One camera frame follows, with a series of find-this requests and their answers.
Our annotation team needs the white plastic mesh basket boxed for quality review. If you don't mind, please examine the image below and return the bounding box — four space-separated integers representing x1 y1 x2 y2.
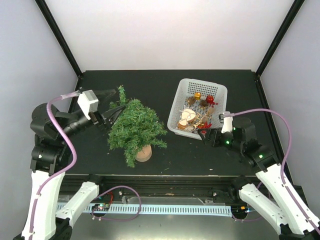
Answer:
167 78 228 140

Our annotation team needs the small green christmas tree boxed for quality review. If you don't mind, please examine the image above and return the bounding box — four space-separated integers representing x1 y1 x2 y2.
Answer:
108 85 167 168

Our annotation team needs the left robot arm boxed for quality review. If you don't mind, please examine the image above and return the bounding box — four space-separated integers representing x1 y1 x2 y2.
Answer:
16 89 124 240

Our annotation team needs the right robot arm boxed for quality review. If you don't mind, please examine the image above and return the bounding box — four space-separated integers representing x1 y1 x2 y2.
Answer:
198 117 320 240

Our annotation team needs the gold merry christmas sign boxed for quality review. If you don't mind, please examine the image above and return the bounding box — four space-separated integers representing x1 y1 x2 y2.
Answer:
192 113 205 129

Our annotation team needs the red glitter star ornament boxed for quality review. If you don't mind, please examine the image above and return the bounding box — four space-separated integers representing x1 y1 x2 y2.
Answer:
198 121 212 134

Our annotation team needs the white snowflake ornament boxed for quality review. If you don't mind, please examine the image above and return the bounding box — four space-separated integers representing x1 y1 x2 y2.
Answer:
184 125 196 132

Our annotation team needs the burlap bow ornament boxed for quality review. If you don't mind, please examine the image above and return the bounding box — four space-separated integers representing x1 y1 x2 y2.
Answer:
206 106 215 118

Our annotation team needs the brown pine cone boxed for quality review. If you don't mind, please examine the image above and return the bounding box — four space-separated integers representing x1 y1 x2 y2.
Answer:
187 96 197 106
199 99 209 109

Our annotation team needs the red gift box ornament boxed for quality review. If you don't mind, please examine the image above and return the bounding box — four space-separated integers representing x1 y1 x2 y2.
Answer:
205 95 218 105

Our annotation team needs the gold gift box ornament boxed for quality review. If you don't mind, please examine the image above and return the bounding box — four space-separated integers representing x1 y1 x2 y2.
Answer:
194 92 202 101

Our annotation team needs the small circuit board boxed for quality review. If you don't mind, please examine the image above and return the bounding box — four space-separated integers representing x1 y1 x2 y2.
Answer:
92 203 110 212

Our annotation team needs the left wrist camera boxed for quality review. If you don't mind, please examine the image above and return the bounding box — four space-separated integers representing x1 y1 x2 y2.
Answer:
77 90 99 120

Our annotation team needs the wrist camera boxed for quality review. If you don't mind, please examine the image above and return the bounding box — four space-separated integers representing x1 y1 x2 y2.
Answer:
218 111 233 134
77 90 99 120

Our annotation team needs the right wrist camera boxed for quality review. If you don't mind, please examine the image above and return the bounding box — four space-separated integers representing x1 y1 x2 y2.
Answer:
218 111 233 134

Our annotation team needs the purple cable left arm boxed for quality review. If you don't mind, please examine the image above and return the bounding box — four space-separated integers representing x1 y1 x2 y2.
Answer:
28 91 82 237

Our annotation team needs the black front rail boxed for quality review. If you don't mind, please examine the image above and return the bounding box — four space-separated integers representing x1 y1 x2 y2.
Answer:
59 174 306 205

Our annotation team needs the white slotted cable duct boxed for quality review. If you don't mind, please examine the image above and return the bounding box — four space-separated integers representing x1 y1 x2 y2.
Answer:
83 203 232 217

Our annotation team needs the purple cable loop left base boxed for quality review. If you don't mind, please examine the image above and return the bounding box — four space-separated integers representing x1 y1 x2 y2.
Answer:
89 185 143 222

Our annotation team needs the black frame post left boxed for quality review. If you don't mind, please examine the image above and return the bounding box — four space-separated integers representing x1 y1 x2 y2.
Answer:
35 0 83 78

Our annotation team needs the black frame post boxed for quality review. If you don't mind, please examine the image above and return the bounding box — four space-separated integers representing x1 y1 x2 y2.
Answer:
255 0 305 79
35 0 83 78

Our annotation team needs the black frame post right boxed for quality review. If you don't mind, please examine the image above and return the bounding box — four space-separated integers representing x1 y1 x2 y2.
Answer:
255 0 305 79

